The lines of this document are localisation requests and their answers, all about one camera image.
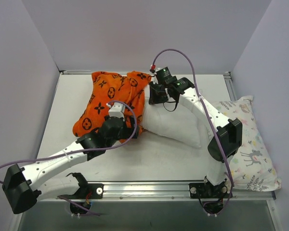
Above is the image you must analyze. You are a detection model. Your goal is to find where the aluminium back rail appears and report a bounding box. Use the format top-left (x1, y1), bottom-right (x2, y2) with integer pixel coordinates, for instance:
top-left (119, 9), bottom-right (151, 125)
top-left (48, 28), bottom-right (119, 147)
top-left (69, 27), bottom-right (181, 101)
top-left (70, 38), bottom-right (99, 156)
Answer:
top-left (59, 69), bottom-right (232, 76)

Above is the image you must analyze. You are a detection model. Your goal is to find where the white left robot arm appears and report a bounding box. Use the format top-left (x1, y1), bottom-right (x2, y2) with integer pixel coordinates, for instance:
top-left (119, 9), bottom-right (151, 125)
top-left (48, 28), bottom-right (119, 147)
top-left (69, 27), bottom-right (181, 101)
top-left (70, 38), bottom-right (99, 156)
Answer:
top-left (2, 116), bottom-right (140, 214)

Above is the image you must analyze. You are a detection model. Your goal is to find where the aluminium rail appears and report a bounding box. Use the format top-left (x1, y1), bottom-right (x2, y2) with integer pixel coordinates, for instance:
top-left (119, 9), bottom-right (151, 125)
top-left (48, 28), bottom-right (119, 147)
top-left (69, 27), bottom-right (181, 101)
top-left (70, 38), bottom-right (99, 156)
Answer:
top-left (18, 180), bottom-right (276, 202)
top-left (59, 69), bottom-right (232, 76)

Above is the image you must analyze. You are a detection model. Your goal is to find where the white floral pillow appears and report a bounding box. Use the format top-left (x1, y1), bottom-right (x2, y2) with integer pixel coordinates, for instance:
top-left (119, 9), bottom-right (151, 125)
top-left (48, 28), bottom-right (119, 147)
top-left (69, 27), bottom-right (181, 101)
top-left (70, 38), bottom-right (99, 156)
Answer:
top-left (212, 96), bottom-right (281, 192)

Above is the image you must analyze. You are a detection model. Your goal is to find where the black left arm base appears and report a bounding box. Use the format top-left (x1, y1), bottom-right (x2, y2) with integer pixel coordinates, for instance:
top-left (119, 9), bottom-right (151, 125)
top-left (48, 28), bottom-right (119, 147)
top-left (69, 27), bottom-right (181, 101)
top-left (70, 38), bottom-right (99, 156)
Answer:
top-left (62, 183), bottom-right (104, 200)

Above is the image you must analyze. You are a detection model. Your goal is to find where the aluminium front rail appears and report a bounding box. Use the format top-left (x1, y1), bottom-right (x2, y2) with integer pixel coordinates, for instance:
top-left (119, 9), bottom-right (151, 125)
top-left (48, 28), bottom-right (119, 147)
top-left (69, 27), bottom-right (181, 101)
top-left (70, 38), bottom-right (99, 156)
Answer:
top-left (18, 180), bottom-right (276, 202)

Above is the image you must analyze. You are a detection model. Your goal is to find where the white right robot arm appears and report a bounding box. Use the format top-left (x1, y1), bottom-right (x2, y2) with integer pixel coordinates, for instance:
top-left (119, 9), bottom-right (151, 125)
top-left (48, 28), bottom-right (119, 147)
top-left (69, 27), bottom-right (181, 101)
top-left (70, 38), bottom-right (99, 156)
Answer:
top-left (149, 67), bottom-right (243, 197)

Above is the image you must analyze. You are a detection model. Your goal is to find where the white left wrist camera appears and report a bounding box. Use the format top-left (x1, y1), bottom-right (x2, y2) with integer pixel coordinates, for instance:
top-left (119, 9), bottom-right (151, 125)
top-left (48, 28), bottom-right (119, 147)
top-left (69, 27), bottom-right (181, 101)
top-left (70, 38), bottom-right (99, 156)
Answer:
top-left (106, 102), bottom-right (125, 120)

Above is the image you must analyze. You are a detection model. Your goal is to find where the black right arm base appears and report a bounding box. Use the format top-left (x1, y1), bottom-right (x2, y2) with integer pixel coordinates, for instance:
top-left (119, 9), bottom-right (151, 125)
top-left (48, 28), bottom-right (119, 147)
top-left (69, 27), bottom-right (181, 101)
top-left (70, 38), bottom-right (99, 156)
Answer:
top-left (188, 181), bottom-right (233, 199)

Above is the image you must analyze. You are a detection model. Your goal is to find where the orange black-patterned pillowcase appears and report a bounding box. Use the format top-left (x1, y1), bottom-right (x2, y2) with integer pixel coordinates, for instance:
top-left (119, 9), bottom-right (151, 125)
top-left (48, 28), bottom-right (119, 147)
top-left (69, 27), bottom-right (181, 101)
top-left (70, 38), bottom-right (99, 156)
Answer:
top-left (71, 70), bottom-right (153, 140)

